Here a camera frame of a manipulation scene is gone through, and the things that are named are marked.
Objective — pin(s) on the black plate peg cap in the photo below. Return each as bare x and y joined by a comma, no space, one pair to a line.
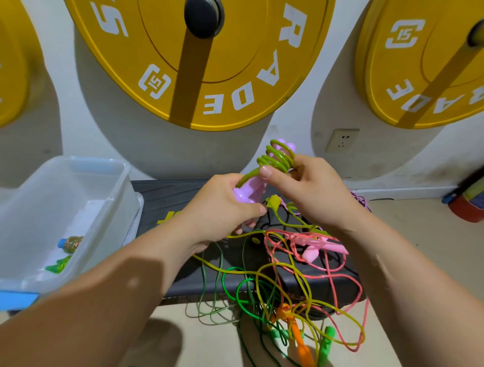
204,16

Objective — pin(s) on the blue plastic piece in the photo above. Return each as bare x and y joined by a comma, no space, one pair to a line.
16,300

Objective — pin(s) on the person's left hand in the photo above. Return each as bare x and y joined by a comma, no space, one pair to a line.
215,212

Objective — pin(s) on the translucent plastic lid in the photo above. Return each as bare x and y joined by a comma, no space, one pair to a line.
136,219

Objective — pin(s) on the person's right forearm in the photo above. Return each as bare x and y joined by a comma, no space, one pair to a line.
423,302

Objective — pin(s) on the white wall socket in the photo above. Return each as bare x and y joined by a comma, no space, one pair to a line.
342,140

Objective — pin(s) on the large yellow weight plate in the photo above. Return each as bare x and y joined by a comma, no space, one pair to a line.
257,68

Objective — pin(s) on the red fire extinguisher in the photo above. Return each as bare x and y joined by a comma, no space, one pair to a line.
467,204

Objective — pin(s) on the person's right hand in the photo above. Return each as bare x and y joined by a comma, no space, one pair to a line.
317,196

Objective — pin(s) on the clear plastic storage bin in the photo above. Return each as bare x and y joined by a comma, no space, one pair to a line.
57,212

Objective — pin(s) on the person's left forearm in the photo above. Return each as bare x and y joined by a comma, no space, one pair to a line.
83,310

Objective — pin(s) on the black aerobic step platform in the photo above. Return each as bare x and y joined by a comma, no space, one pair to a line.
159,196

